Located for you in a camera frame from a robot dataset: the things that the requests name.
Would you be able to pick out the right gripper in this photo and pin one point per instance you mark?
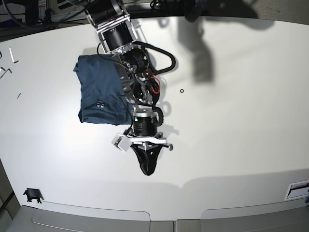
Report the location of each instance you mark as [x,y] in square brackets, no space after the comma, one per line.
[147,157]

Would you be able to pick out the blue T-shirt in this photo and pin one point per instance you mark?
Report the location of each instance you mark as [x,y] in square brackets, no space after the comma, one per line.
[102,98]

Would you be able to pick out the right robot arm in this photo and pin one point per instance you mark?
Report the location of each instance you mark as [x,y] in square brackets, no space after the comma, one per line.
[137,64]

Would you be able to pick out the black plastic clip part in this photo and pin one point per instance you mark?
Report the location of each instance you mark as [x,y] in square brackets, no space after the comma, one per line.
[33,194]

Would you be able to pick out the right grey chair back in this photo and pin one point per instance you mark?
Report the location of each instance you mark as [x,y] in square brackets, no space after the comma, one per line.
[289,216]

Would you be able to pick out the silver hex key pair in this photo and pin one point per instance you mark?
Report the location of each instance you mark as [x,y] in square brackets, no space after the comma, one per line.
[4,71]

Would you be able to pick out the long silver hex key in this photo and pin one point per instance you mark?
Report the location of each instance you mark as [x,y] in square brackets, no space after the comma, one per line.
[12,56]

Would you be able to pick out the blue box in background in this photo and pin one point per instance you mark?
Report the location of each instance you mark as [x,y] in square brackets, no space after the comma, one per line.
[8,24]

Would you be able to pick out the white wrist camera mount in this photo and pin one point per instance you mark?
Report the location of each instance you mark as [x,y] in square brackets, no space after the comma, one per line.
[123,141]

